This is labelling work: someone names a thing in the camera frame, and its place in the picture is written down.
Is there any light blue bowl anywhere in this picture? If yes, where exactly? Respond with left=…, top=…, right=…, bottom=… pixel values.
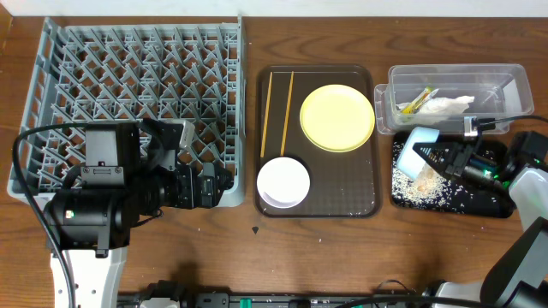
left=396, top=127, right=440, bottom=181

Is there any white napkin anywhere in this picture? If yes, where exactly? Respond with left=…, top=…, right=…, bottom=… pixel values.
left=417, top=96, right=474, bottom=115

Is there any green snack wrapper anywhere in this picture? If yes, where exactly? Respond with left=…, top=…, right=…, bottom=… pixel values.
left=402, top=86, right=439, bottom=115

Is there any white pink bowl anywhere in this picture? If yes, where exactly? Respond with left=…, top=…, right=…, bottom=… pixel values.
left=256, top=157, right=311, bottom=209

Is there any yellow round plate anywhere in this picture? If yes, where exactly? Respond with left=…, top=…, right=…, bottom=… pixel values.
left=299, top=84, right=375, bottom=153

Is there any wooden chopstick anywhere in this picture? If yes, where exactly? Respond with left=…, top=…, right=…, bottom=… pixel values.
left=280, top=71, right=295, bottom=157
left=260, top=72, right=273, bottom=158

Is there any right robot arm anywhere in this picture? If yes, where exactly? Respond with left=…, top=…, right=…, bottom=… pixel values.
left=412, top=131, right=547, bottom=307

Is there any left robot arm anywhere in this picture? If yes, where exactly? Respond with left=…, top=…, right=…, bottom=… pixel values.
left=44, top=119, right=233, bottom=307

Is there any clear plastic waste bin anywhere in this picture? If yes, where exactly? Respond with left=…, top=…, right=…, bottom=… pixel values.
left=374, top=63, right=534, bottom=135

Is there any rice food scraps pile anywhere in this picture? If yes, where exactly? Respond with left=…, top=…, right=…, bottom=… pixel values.
left=390, top=140, right=471, bottom=213

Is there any black rectangular tray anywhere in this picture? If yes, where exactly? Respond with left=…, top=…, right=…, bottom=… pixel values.
left=392, top=132, right=515, bottom=218

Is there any dark brown serving tray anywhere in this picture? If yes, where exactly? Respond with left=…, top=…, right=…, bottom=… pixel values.
left=254, top=65, right=383, bottom=218

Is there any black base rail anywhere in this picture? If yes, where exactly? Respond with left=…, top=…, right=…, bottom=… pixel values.
left=117, top=280, right=485, bottom=308

